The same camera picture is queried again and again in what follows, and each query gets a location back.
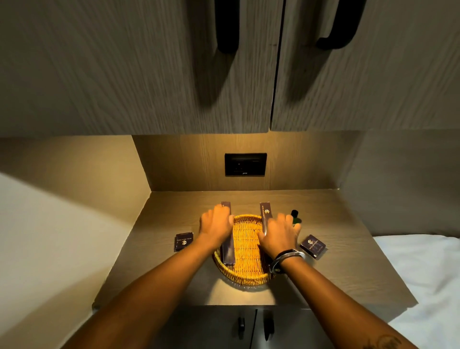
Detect person's right forearm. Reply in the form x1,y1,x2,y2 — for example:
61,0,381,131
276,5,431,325
276,256,420,349

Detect wooden upper cabinet door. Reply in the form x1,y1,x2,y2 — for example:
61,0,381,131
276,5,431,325
0,0,286,137
270,0,460,132

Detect person's right hand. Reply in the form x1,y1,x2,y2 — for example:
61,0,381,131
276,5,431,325
257,212,302,260

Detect white bed sheet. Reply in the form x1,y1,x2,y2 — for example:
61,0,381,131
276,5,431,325
372,234,460,349

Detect black wall power outlet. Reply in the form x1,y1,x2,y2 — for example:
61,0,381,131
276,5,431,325
224,153,267,177

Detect long dark amenity box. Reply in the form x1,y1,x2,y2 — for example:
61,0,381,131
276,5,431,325
259,202,274,237
220,201,236,265

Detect silver wrist bracelet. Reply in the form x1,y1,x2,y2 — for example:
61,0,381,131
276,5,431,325
269,249,306,276

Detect person's left forearm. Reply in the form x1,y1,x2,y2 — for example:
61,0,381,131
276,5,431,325
62,245,220,349

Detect person's left hand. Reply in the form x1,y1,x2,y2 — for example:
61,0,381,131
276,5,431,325
199,204,236,249

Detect yellow wicker basket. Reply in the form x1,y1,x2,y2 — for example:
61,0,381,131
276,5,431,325
213,214,278,287

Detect small dark amenity box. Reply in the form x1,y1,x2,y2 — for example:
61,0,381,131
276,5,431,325
300,235,327,259
175,232,194,252

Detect wooden cabinet door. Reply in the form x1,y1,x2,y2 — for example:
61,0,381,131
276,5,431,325
153,306,258,349
0,0,286,137
254,307,333,349
270,0,460,132

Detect wooden lower cabinet door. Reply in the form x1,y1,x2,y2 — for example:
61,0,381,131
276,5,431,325
254,307,333,349
153,306,258,349

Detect black upper cabinet handle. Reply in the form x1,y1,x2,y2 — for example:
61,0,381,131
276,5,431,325
316,0,367,51
214,0,241,54

